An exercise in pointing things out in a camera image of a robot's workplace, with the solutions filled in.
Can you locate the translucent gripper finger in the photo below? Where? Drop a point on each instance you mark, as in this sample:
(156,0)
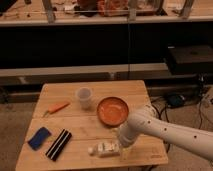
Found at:
(125,153)

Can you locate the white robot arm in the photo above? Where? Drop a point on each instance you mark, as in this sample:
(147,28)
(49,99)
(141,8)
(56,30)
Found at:
(144,121)

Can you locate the white plastic bottle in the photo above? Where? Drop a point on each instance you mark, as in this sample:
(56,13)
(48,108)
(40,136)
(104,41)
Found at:
(105,149)

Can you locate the orange ceramic bowl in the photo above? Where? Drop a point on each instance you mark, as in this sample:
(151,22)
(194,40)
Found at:
(112,111)

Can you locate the wooden folding table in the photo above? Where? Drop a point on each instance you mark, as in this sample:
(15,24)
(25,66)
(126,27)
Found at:
(86,129)

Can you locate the black white striped block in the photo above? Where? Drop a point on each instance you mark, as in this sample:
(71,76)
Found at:
(57,147)

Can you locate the translucent plastic cup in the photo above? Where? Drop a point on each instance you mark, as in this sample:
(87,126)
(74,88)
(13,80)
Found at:
(84,96)

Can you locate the blue sponge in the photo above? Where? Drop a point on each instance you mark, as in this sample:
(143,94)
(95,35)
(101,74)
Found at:
(38,138)

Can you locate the black box on shelf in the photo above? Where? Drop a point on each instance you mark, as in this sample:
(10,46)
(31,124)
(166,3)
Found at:
(190,60)

